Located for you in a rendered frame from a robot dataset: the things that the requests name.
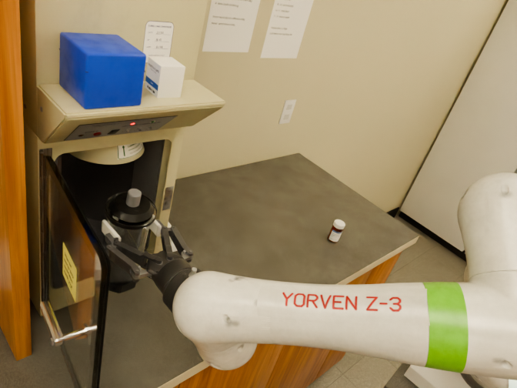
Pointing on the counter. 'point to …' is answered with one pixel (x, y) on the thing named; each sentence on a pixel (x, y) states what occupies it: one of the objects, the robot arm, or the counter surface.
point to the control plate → (118, 127)
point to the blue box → (101, 70)
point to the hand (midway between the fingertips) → (129, 225)
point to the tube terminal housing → (31, 37)
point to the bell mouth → (111, 154)
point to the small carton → (165, 77)
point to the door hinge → (42, 203)
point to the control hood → (44, 100)
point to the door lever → (58, 326)
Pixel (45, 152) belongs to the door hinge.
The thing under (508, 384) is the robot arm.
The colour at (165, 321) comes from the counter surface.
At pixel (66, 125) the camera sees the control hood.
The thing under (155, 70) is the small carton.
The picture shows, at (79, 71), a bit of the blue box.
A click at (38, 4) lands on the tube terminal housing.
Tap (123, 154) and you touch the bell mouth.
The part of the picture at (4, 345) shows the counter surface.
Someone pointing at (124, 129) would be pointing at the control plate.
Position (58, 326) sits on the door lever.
